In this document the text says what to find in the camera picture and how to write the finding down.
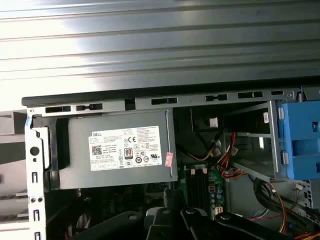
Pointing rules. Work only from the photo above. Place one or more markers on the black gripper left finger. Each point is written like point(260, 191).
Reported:
point(165, 225)

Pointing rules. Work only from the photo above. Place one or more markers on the grey power supply unit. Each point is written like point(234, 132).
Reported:
point(75, 162)

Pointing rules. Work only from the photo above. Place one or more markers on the blue plastic drive carrier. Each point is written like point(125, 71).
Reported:
point(300, 125)

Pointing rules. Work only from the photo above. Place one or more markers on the grey metal drive cage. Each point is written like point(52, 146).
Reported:
point(273, 140)

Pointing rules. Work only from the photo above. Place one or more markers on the black open PC case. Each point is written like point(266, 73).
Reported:
point(100, 97)

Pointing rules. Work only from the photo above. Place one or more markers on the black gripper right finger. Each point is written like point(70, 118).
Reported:
point(192, 225)

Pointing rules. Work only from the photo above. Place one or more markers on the green motherboard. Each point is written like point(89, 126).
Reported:
point(216, 176)

